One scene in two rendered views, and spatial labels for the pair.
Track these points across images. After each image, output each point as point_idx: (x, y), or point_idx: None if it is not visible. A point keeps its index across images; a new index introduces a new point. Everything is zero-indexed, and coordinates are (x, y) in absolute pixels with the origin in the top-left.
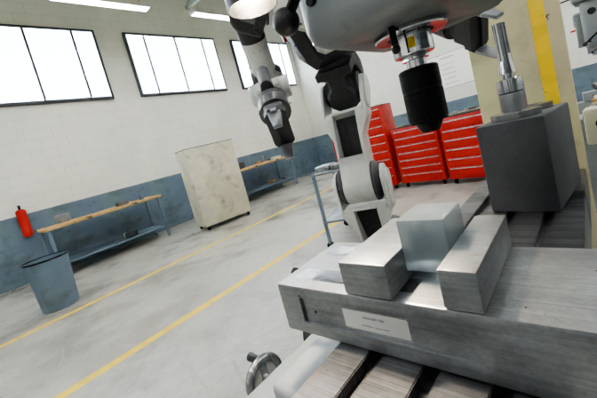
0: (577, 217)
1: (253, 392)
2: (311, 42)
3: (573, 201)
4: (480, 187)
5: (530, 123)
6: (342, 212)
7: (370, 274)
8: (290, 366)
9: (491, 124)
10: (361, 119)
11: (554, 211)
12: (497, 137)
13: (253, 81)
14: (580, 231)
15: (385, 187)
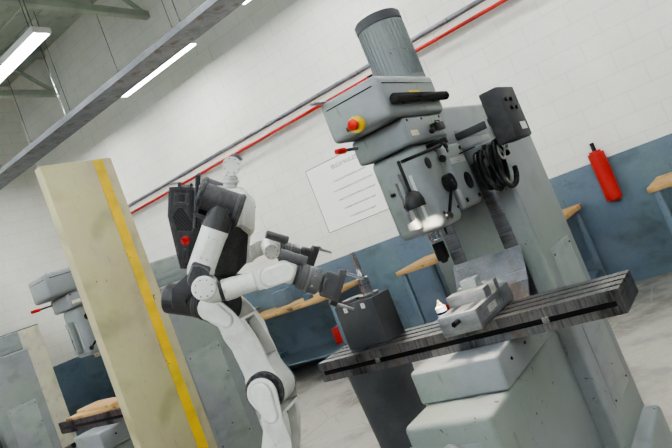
0: (413, 327)
1: (477, 414)
2: (247, 246)
3: None
4: (338, 358)
5: (386, 292)
6: (282, 415)
7: (487, 287)
8: (485, 356)
9: (375, 295)
10: (262, 321)
11: (402, 332)
12: (379, 300)
13: (209, 271)
14: (427, 323)
15: None
